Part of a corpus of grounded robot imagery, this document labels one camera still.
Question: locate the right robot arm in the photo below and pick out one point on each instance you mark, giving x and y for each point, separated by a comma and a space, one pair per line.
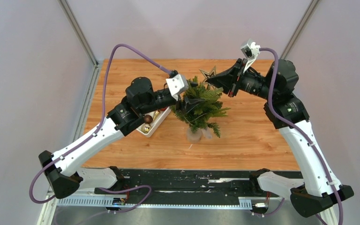
318, 189

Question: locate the gold ball ornament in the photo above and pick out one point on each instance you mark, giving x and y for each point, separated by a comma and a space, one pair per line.
145, 128

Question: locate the right aluminium frame post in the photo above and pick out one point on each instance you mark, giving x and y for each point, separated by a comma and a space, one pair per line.
300, 27

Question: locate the small green christmas tree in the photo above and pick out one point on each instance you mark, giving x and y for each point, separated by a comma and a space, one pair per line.
201, 116

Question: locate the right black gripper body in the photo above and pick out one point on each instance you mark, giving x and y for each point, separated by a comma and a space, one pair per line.
247, 81

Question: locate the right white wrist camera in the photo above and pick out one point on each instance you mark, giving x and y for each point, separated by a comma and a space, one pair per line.
251, 50

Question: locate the silver star ornament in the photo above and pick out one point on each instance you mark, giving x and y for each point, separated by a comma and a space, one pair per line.
208, 74

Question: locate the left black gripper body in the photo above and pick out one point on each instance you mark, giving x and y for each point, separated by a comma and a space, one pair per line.
179, 104

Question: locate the left aluminium frame post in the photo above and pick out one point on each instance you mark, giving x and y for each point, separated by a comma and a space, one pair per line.
78, 31

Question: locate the clear battery box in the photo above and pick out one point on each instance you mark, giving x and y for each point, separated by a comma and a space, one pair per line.
207, 133

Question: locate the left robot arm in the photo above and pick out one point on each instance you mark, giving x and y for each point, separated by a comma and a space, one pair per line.
64, 169

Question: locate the aluminium frame post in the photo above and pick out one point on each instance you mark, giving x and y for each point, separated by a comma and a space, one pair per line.
78, 31
300, 27

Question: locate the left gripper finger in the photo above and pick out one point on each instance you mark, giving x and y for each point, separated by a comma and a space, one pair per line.
188, 104
192, 84

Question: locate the white ornament tray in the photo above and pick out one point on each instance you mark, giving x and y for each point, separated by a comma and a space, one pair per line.
158, 117

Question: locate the dark brown ball ornament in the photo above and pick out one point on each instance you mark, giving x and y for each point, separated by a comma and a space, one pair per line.
148, 119

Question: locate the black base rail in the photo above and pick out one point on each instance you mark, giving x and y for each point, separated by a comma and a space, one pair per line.
187, 187

